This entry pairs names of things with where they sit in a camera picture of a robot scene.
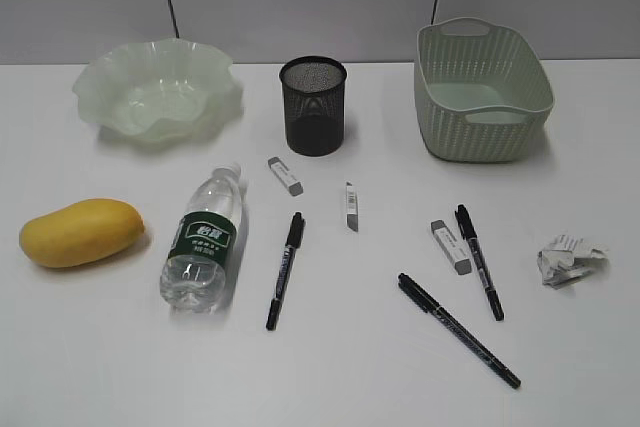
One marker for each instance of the clear water bottle green label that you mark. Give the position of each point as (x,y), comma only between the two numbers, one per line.
(194,275)

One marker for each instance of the black marker pen front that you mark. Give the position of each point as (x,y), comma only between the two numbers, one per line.
(430,306)

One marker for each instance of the light green woven basket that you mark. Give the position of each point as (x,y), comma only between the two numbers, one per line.
(481,93)

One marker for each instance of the yellow mango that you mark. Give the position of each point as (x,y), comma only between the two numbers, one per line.
(81,233)

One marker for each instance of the frosted green wavy plate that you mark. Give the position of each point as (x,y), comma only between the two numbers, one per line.
(153,95)

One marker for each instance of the white waste paper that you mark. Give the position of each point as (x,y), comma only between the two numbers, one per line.
(568,259)

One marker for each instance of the white grey eraser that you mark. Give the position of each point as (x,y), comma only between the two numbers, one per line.
(285,176)
(452,247)
(351,207)

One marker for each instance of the white grey eraser right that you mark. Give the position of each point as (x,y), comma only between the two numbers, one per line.
(452,247)

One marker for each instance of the white grey eraser left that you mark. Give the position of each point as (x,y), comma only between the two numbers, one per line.
(285,176)

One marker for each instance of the white grey eraser middle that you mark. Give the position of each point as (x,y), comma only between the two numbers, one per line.
(351,207)

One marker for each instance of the black mesh pen holder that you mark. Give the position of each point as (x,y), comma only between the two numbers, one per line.
(313,89)

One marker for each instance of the black marker pen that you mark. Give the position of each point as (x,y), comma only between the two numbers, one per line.
(292,244)
(469,234)
(430,306)

